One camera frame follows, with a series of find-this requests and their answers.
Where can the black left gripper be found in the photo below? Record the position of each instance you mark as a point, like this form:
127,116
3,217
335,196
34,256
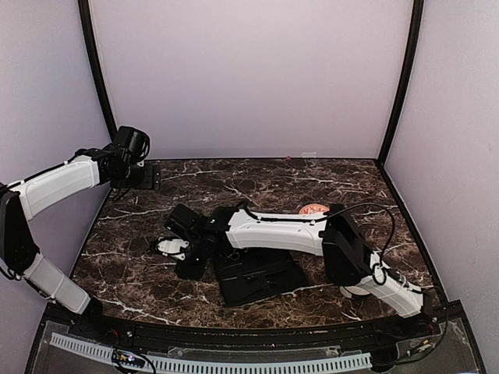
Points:
151,180

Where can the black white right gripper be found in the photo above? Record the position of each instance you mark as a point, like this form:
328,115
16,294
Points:
191,272

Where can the silver scissors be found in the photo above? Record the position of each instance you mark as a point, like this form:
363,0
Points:
234,256

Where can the black zippered tool case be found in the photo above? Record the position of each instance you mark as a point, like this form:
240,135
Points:
257,275

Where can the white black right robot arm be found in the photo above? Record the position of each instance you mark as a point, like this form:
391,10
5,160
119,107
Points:
334,236

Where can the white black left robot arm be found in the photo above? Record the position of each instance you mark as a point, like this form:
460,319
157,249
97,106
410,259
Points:
119,164

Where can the red patterned white bowl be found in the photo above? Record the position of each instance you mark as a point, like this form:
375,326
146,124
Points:
313,208

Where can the blue white bowl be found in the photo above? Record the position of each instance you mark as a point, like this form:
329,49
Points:
352,292

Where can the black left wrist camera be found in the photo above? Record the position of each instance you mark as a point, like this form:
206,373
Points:
135,142

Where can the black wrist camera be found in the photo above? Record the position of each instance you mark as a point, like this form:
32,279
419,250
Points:
185,222
135,142

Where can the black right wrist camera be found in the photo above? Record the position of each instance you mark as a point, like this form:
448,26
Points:
185,222

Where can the white slotted cable duct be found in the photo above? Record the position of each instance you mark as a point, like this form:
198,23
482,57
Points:
189,360

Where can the black left frame post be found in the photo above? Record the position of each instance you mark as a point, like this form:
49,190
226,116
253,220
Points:
95,67

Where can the black frame post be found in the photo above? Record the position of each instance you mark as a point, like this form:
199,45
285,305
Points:
403,81
95,67

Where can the black front table rail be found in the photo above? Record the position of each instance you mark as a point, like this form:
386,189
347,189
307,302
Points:
376,334

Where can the black right frame post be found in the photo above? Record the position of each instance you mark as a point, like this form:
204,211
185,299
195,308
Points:
403,81

